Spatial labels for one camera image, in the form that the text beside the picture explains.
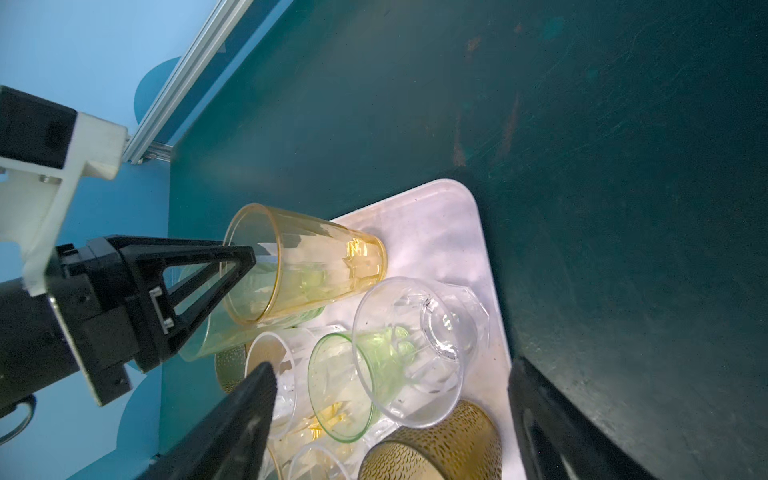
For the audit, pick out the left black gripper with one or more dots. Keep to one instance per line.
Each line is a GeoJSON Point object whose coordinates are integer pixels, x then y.
{"type": "Point", "coordinates": [130, 298]}

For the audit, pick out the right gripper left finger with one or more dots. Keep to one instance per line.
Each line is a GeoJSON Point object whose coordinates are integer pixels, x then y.
{"type": "Point", "coordinates": [230, 442]}

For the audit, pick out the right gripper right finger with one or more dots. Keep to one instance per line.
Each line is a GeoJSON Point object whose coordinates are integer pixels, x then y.
{"type": "Point", "coordinates": [555, 439]}

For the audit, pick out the tall green glass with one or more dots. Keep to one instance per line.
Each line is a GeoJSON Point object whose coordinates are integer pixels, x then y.
{"type": "Point", "coordinates": [220, 332]}

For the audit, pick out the dark amber dimpled glass back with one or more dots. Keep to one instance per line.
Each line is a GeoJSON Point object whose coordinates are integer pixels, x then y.
{"type": "Point", "coordinates": [229, 367]}

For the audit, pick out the dark amber dimpled glass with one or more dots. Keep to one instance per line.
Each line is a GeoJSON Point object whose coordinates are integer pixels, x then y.
{"type": "Point", "coordinates": [229, 367]}
{"type": "Point", "coordinates": [465, 445]}

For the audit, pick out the dark amber dimpled glass front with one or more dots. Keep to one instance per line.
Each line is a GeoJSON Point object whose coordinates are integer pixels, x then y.
{"type": "Point", "coordinates": [465, 445]}

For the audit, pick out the clear faceted glass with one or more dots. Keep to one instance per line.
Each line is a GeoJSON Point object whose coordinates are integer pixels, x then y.
{"type": "Point", "coordinates": [413, 341]}
{"type": "Point", "coordinates": [334, 461]}

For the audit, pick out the small green glass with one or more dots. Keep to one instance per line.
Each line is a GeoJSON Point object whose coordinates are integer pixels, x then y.
{"type": "Point", "coordinates": [347, 379]}

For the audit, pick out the tall amber glass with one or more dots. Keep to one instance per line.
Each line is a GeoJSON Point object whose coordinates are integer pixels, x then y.
{"type": "Point", "coordinates": [303, 264]}

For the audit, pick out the lilac plastic tray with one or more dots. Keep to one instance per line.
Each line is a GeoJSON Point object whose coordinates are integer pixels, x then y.
{"type": "Point", "coordinates": [434, 232]}

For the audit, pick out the short orange glass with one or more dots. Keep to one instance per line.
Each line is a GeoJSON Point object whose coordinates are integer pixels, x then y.
{"type": "Point", "coordinates": [279, 453]}

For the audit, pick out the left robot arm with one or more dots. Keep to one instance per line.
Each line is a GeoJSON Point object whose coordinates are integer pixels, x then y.
{"type": "Point", "coordinates": [34, 352]}

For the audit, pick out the left aluminium frame post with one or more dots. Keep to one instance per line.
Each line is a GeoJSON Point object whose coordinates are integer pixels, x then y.
{"type": "Point", "coordinates": [217, 27]}

